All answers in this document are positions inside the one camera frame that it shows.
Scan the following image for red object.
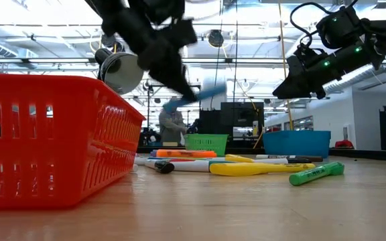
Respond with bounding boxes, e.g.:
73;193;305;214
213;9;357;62
334;139;355;149

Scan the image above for blue plastic bin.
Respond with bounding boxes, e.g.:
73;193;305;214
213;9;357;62
262;130;332;159

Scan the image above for orange highlighter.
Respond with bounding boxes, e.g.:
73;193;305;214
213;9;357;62
151;149;218;159

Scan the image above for white marker brown cap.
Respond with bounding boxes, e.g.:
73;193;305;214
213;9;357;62
255;154;324;163

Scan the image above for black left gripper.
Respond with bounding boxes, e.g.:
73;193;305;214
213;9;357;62
101;0;199;103

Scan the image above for red plastic slotted basket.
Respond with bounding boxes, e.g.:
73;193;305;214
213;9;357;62
0;73;146;211

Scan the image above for blue highlighter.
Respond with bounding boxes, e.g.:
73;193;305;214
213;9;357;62
162;84;227;114

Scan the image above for black table edge rail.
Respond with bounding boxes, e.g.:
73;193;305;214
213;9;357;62
135;145;386;163

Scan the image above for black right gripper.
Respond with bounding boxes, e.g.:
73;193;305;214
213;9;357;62
272;42;385;100

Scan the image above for black hanging cable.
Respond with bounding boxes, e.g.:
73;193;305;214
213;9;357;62
234;0;239;103

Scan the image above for white marker yellow cap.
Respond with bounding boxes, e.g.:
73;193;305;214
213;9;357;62
225;154;255;163

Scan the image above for black desk lamp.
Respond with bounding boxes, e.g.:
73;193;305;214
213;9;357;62
94;48;145;96

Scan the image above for black metal frame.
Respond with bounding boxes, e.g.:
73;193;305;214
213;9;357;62
147;84;202;135

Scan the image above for yellow highlighter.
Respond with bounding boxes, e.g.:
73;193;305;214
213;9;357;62
208;161;316;177

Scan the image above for person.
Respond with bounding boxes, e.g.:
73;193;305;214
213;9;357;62
158;96;189;145

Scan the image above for green plastic slotted basket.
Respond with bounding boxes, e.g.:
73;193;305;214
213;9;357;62
183;133;229;157

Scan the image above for thick white marker black cap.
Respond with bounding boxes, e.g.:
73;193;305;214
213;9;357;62
144;159;176;174

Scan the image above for black ceiling cord reel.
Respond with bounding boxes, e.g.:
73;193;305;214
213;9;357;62
101;31;118;50
207;29;225;48

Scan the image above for yellow hanging cable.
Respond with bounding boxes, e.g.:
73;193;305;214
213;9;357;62
277;2;294;132

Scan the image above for black cabinet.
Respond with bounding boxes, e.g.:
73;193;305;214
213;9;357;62
198;102;265;149

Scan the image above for green highlighter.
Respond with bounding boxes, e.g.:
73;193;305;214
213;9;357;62
288;161;345;187

